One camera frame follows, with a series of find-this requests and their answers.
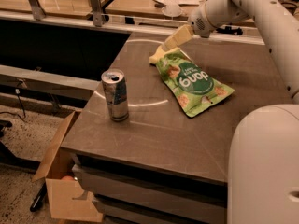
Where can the grey metal post middle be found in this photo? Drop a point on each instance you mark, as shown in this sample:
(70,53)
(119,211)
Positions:
(97,13)

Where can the cardboard box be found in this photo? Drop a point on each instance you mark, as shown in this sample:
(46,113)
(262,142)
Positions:
(67,199)

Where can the grey metal post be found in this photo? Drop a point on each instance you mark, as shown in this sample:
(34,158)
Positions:
(97,13)
(37,10)

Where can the grey drawer front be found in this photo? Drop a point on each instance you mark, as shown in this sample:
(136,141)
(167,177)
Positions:
(141,202)

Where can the green snack bag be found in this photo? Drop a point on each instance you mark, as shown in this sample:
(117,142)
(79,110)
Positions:
(195,90)

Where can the orange ball in box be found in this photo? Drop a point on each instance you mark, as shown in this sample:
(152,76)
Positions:
(68,178)

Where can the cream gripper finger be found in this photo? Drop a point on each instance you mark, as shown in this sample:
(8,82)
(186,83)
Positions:
(179,36)

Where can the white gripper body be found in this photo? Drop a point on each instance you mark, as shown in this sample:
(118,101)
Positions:
(198,22)

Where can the black chair base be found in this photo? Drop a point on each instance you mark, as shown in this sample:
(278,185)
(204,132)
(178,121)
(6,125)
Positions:
(7,157)

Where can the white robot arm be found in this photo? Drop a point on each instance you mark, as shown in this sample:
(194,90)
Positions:
(263,165)

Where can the silver redbull can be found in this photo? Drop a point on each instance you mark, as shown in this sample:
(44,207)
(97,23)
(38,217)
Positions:
(115,91)

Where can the yellow sponge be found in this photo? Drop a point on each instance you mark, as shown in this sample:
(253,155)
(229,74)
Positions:
(160,53)

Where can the grey metal post left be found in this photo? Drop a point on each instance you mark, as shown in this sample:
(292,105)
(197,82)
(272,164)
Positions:
(37,10)

